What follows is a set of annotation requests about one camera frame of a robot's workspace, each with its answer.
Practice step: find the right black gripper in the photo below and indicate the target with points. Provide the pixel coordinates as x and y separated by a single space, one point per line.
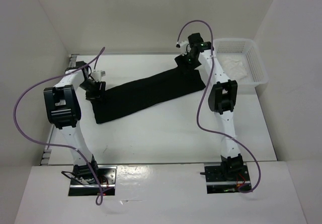
180 60

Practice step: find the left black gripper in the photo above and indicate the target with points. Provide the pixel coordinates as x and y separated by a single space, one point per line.
98 93

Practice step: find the black tank top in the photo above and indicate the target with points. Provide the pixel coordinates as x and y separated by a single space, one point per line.
134 96

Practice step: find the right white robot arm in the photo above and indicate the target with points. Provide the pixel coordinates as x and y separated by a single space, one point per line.
195 52

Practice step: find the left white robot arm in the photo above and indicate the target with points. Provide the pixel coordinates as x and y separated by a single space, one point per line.
63 110

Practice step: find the white tank top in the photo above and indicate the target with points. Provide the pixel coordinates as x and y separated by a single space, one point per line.
233 67

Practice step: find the white plastic basket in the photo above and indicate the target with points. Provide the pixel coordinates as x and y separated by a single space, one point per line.
247 51

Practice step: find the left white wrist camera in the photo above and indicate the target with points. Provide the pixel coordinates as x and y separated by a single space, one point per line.
97 75

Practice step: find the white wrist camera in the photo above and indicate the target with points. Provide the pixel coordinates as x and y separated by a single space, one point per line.
183 46
97 75

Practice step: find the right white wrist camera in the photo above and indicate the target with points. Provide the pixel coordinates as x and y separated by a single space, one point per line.
183 46

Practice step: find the aluminium table edge rail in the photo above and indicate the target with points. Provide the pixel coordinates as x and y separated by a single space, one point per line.
47 150

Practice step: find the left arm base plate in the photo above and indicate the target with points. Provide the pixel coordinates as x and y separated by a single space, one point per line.
80 186

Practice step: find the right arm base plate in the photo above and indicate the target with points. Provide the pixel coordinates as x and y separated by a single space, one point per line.
217 181

